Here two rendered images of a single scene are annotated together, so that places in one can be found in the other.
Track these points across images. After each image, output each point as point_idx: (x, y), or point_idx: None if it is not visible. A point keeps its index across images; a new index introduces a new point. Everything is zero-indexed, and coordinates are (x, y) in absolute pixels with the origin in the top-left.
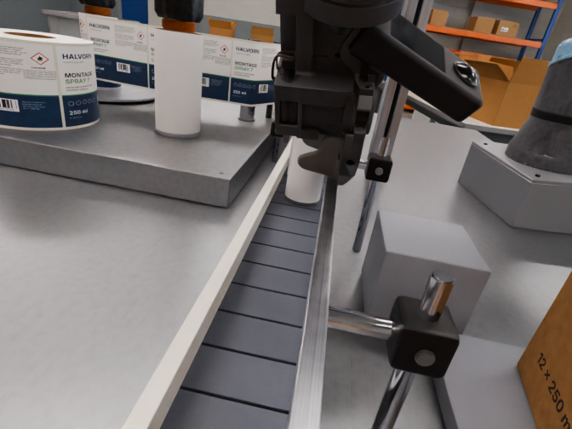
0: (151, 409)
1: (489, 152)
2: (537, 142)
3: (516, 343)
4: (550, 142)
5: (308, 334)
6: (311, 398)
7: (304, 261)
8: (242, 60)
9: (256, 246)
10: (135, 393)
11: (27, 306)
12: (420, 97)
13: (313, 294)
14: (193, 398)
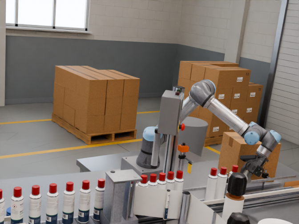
0: (284, 189)
1: (152, 171)
2: (158, 160)
3: None
4: (158, 158)
5: (275, 178)
6: (278, 177)
7: (249, 194)
8: (190, 203)
9: (254, 198)
10: (280, 207)
11: (290, 220)
12: None
13: (271, 178)
14: (278, 194)
